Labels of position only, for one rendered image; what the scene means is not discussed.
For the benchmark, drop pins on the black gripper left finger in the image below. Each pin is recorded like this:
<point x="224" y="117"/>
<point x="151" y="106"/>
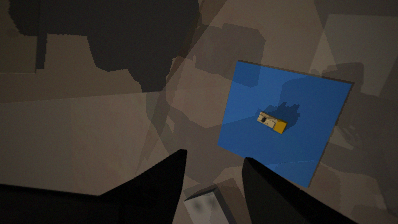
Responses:
<point x="150" y="198"/>

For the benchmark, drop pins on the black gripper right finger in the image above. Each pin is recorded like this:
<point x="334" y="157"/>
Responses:
<point x="271" y="199"/>

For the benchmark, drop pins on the blue square mat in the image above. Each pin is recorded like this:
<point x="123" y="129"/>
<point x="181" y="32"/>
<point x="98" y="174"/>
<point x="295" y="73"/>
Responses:
<point x="309" y="104"/>

